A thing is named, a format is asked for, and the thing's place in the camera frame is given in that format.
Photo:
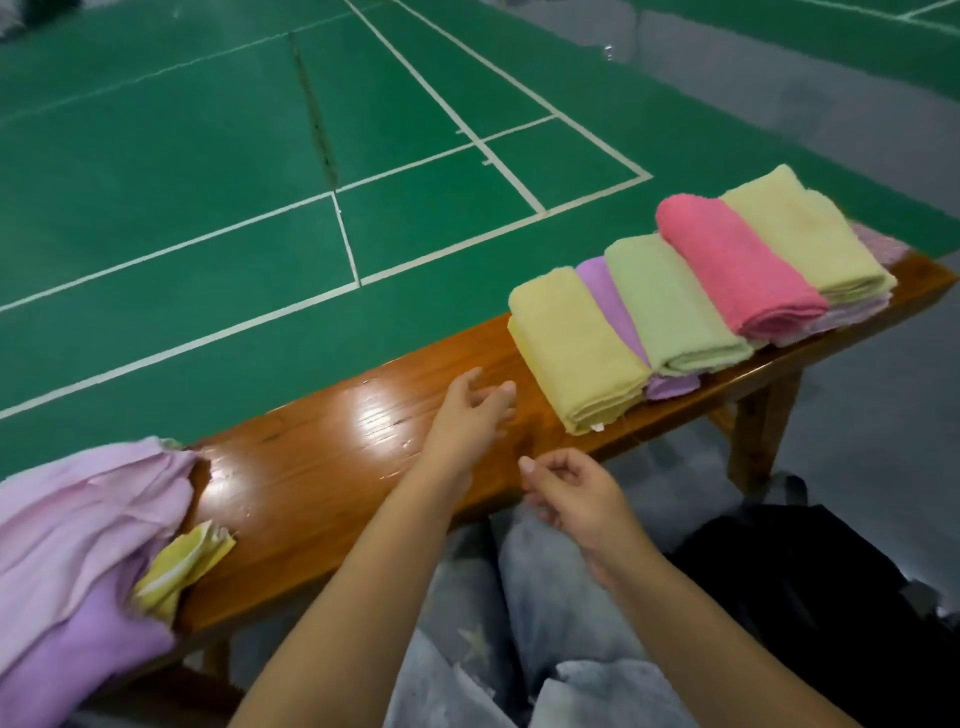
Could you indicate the person's left hand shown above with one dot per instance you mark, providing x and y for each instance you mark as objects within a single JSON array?
[{"x": 465, "y": 423}]

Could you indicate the person's right hand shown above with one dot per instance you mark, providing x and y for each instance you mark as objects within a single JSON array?
[{"x": 582, "y": 503}]

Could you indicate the purple towel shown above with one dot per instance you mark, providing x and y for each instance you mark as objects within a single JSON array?
[
  {"x": 75, "y": 660},
  {"x": 612, "y": 315}
]

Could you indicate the light green striped towel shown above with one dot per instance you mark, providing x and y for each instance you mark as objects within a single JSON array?
[{"x": 675, "y": 308}]

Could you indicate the hot pink towel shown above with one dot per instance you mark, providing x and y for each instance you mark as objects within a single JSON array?
[{"x": 735, "y": 270}]

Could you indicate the yellow white striped cloth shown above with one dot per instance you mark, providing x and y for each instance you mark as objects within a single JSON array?
[{"x": 183, "y": 567}]

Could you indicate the light pink towel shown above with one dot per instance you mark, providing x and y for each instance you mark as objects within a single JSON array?
[
  {"x": 840, "y": 318},
  {"x": 75, "y": 525}
]

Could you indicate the person's left forearm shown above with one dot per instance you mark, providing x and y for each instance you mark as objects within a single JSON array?
[{"x": 345, "y": 615}]

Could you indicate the person's right forearm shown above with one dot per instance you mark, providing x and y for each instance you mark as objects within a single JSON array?
[{"x": 720, "y": 645}]

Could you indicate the person's grey trousers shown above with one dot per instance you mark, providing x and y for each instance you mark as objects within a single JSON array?
[{"x": 540, "y": 593}]

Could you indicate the brown wooden bench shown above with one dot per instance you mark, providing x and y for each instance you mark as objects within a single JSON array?
[{"x": 330, "y": 465}]

